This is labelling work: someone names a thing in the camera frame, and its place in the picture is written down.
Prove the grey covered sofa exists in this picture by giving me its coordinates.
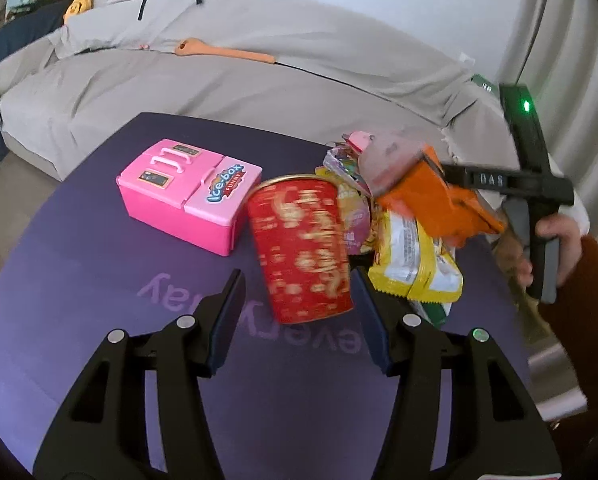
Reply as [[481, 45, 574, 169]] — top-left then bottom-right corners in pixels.
[[0, 0, 592, 236]]

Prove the orange wooden spoon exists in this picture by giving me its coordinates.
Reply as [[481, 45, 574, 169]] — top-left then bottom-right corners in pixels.
[[174, 37, 276, 66]]

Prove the red paper cup gold print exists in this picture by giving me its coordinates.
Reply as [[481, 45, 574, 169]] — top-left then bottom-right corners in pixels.
[[246, 174, 356, 325]]

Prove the person's right hand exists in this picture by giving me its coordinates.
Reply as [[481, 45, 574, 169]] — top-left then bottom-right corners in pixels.
[[496, 212, 582, 288]]

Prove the yellow snack packet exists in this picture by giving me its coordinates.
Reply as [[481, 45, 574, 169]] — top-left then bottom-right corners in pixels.
[[368, 210, 464, 303]]

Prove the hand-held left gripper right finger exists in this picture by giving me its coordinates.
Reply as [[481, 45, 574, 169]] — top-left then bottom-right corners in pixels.
[[350, 266, 562, 480]]

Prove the green packet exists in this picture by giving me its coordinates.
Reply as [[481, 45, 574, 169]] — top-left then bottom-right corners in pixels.
[[408, 300, 455, 328]]

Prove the person's right forearm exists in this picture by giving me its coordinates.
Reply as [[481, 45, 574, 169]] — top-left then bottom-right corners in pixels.
[[539, 234, 598, 421]]

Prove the colourful printed wrapper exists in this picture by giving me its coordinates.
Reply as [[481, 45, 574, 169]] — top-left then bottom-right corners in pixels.
[[323, 145, 367, 186]]

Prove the orange snack wrapper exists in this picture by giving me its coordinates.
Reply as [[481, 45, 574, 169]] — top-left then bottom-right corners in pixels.
[[376, 145, 507, 248]]

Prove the pink toy ice box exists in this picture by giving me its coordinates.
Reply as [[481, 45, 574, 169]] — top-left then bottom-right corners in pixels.
[[116, 138, 264, 257]]

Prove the pinkish grey wrapper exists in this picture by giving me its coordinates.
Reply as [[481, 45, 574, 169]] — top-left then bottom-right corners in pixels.
[[356, 130, 432, 196]]

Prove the yellow plush toy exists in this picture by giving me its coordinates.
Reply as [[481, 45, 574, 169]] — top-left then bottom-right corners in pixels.
[[63, 0, 94, 26]]

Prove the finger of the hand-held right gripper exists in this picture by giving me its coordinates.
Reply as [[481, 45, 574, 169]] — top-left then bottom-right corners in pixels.
[[441, 161, 475, 191]]

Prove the pink yellow snack wrapper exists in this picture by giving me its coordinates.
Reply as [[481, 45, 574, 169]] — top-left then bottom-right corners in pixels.
[[336, 182, 375, 256]]

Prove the navy blue sofa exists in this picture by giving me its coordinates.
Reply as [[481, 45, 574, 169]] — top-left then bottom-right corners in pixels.
[[0, 0, 74, 168]]

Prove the green box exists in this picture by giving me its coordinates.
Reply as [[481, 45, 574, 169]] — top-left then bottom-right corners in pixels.
[[470, 74, 500, 95]]

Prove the white curtain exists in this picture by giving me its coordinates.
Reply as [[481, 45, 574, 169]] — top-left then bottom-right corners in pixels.
[[499, 0, 598, 241]]

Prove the small pink wrapper piece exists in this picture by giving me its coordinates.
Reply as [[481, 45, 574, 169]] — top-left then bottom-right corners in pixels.
[[343, 130, 377, 153]]

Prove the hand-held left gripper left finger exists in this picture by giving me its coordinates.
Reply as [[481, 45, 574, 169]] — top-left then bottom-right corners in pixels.
[[33, 269, 247, 480]]

